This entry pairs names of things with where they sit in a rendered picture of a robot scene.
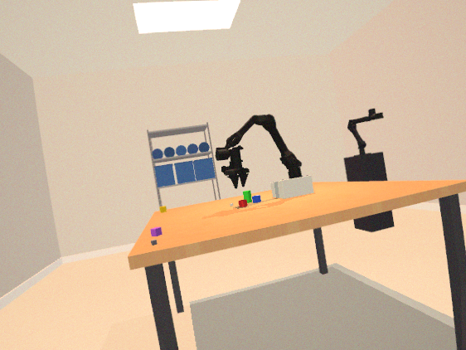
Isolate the small purple block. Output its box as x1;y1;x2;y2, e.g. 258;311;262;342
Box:
150;227;163;236

